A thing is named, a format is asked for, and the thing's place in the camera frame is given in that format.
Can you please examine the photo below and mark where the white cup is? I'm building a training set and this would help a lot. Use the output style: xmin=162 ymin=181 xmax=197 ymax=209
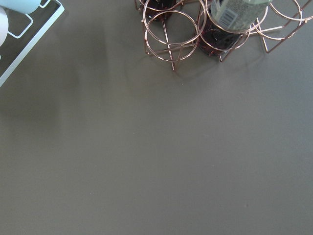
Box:
xmin=0 ymin=7 xmax=9 ymax=46

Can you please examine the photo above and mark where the pale green cup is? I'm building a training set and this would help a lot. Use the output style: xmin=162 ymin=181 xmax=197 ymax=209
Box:
xmin=0 ymin=0 xmax=41 ymax=14

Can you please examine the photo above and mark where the copper wire bottle rack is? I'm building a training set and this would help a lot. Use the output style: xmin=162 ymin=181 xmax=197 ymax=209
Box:
xmin=141 ymin=0 xmax=313 ymax=71

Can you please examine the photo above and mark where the white wire cup rack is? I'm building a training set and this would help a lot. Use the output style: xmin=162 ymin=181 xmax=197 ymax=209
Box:
xmin=0 ymin=0 xmax=65 ymax=85

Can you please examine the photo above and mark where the suntory tea bottle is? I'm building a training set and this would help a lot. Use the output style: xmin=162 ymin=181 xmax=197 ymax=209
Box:
xmin=199 ymin=0 xmax=270 ymax=56
xmin=134 ymin=0 xmax=182 ymax=22

